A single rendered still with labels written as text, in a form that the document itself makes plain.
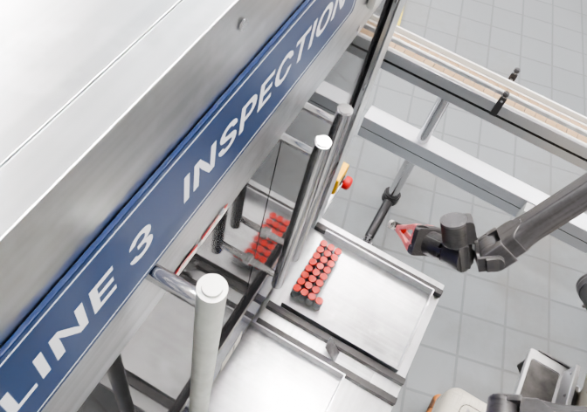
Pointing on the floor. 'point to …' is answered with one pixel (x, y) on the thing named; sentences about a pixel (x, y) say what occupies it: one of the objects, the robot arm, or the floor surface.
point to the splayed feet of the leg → (380, 216)
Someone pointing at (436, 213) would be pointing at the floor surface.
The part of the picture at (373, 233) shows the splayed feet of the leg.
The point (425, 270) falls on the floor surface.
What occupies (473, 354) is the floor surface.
